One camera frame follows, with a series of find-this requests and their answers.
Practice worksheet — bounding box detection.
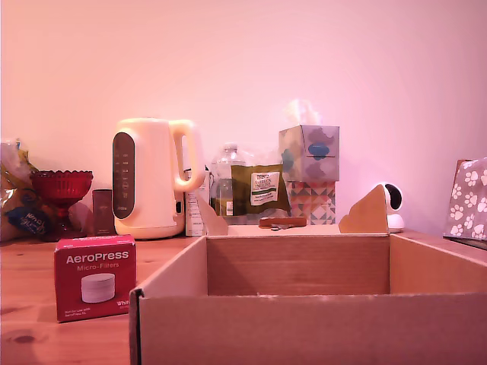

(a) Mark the cream electric kettle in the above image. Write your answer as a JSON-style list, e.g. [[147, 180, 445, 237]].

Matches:
[[112, 117, 207, 240]]

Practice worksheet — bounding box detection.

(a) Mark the white printed carton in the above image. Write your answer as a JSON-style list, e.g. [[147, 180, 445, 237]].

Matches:
[[184, 167, 212, 237]]

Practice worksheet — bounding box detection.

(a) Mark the triangle-pattern tissue box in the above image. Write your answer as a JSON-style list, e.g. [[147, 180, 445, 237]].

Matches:
[[285, 179, 338, 227]]

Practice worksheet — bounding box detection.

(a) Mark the red AeroPress filter carton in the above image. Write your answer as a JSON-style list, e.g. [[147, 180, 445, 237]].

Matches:
[[53, 233, 138, 323]]

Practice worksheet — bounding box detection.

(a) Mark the red glass footed bowl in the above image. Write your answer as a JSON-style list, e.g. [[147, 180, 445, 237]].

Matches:
[[29, 170, 94, 243]]

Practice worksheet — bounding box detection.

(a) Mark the clear plastic snack bag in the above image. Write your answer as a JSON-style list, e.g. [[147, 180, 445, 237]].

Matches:
[[0, 137, 83, 243]]

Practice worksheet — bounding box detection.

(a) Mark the green tea packet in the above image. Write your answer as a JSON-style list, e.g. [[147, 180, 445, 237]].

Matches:
[[231, 162, 292, 218]]

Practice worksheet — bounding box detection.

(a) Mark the small white round camera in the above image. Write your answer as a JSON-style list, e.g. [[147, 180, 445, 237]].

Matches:
[[374, 182, 406, 234]]

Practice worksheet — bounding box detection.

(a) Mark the grey cloud-print tissue box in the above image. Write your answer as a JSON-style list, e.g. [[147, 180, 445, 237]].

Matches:
[[278, 124, 341, 183]]

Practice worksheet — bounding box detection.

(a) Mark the small brown box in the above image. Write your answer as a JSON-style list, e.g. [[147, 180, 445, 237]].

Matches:
[[92, 189, 116, 236]]

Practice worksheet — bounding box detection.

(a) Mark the open cardboard box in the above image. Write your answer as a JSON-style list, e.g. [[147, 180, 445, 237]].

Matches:
[[128, 185, 487, 365]]

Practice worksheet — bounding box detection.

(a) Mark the clear plastic water bottle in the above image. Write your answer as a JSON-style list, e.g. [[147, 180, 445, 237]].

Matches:
[[210, 142, 252, 218]]

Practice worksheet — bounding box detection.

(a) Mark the dark flat tray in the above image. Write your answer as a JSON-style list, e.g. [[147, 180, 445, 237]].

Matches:
[[442, 234, 487, 252]]

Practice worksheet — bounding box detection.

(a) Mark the white tissue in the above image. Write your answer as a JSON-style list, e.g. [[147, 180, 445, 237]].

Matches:
[[281, 99, 324, 127]]

